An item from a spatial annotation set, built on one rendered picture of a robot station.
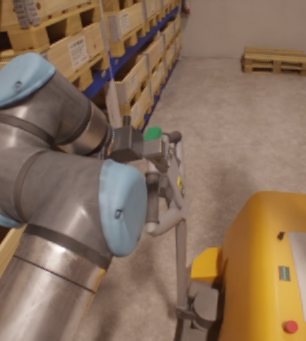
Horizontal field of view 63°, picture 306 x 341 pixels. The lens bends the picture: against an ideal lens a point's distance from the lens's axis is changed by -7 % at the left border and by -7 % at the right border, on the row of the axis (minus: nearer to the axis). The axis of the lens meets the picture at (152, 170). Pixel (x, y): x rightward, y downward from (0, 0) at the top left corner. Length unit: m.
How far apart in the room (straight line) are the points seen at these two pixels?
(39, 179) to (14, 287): 0.10
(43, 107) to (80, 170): 0.12
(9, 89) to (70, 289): 0.23
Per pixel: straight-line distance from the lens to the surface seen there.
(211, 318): 1.45
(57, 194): 0.25
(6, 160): 0.32
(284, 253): 1.15
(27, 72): 0.35
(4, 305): 0.24
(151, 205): 0.65
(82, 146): 0.42
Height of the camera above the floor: 1.80
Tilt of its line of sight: 39 degrees down
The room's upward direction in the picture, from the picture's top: 6 degrees counter-clockwise
